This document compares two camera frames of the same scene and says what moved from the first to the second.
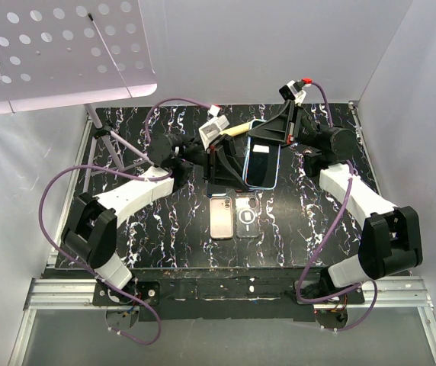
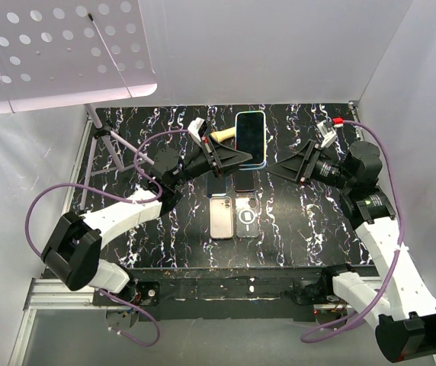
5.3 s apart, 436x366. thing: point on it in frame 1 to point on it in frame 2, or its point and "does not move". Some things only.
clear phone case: x=247 y=216 does not move
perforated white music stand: x=31 y=55 does not move
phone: x=261 y=162 to x=250 y=138
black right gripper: x=274 y=128 to x=290 y=166
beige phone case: x=221 y=217 does not move
